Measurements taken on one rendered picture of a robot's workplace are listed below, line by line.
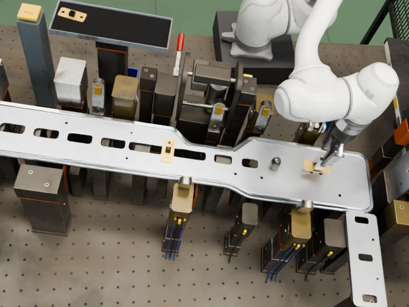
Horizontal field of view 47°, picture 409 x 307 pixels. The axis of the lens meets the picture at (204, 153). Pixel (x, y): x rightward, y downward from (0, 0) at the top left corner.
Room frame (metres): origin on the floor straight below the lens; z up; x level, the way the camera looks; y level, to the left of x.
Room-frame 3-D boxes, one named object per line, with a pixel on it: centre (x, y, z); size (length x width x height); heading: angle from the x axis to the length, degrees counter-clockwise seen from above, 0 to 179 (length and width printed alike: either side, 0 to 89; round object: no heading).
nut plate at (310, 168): (0.85, -0.35, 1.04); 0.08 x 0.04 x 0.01; 100
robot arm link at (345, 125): (0.85, -0.35, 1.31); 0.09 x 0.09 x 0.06
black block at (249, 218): (0.63, -0.19, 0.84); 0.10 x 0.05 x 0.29; 10
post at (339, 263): (0.67, -0.53, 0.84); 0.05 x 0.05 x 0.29; 10
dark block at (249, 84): (1.02, -0.07, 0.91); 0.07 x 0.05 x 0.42; 10
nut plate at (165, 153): (0.77, 0.11, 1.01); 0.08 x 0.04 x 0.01; 9
